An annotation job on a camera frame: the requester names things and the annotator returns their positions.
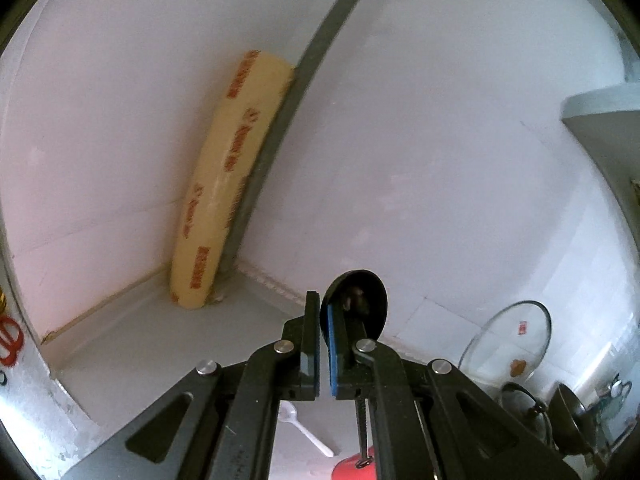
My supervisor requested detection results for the small white plastic spoon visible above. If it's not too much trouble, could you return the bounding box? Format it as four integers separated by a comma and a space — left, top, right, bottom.
278, 401, 335, 458

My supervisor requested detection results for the red cylindrical tin canister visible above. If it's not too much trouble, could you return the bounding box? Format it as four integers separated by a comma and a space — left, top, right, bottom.
331, 455, 376, 480

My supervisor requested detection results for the black clay pot with lid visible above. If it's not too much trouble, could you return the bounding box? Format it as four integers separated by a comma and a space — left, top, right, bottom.
498, 382, 553, 446

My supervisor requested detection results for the glass pot lid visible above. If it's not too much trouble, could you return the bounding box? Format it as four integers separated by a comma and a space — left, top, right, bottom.
458, 300, 552, 389

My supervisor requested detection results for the black round spoon head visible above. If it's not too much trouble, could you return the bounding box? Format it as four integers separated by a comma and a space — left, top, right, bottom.
319, 269, 388, 460

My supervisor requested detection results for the black wok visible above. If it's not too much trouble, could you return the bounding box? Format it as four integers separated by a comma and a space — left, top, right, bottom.
548, 382, 597, 455

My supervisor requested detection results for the red object by sink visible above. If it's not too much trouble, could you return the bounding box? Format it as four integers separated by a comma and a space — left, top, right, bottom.
0, 315, 24, 367

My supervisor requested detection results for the yellow cling film roll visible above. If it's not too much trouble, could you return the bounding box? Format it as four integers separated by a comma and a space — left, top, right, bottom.
169, 50, 294, 309

